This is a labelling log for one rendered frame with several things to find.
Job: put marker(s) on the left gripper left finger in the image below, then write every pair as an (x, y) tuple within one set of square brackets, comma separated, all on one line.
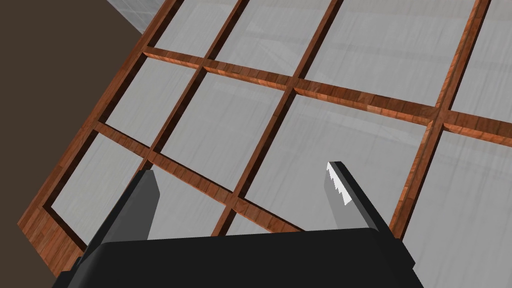
[(132, 212)]

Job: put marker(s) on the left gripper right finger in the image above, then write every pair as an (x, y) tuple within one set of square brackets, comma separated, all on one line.
[(352, 208)]

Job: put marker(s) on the wooden glass-paned door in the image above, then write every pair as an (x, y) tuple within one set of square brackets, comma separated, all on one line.
[(280, 120)]

